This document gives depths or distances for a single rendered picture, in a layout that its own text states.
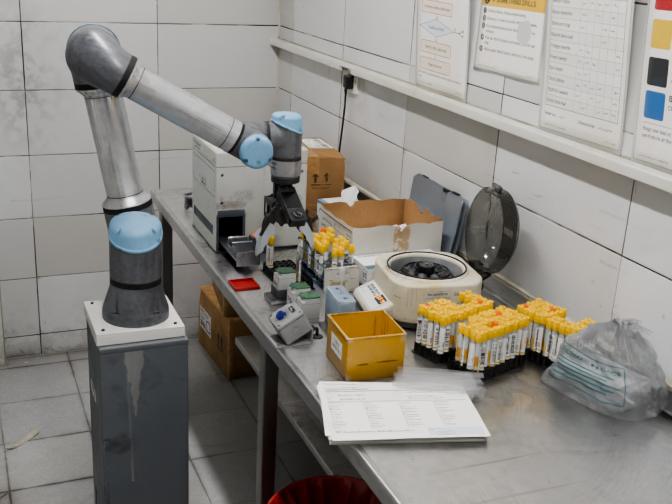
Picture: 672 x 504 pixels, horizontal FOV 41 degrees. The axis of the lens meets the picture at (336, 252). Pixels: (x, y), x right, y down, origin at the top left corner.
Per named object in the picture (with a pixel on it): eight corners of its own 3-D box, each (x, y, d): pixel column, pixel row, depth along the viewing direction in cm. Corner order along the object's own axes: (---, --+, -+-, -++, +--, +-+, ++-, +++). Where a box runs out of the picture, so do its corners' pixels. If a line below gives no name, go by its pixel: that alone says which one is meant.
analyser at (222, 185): (191, 225, 280) (191, 131, 270) (274, 219, 291) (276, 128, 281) (218, 257, 253) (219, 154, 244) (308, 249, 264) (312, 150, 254)
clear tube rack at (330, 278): (296, 268, 248) (297, 243, 246) (329, 265, 252) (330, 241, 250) (323, 294, 231) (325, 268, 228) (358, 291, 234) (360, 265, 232)
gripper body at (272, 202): (290, 215, 227) (292, 170, 223) (303, 225, 220) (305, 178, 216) (262, 218, 224) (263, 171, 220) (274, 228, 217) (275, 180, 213)
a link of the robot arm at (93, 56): (80, 22, 177) (286, 140, 196) (81, 17, 187) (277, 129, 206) (53, 73, 179) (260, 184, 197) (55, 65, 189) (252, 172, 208)
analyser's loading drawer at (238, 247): (216, 243, 259) (216, 226, 257) (238, 241, 261) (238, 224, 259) (236, 266, 241) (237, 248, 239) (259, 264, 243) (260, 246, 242)
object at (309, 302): (295, 318, 215) (296, 292, 213) (313, 316, 217) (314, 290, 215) (301, 324, 212) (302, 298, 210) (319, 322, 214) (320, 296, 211)
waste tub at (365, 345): (324, 355, 197) (326, 314, 193) (380, 349, 201) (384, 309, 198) (344, 383, 185) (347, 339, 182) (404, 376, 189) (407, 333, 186)
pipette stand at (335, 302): (318, 325, 212) (320, 286, 209) (346, 323, 214) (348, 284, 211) (330, 343, 203) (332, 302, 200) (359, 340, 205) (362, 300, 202)
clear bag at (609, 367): (526, 379, 191) (537, 299, 185) (576, 359, 201) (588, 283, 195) (630, 431, 172) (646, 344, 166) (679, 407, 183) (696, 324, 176)
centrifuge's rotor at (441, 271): (386, 279, 228) (388, 253, 226) (442, 277, 232) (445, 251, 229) (404, 303, 214) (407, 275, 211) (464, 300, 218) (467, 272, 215)
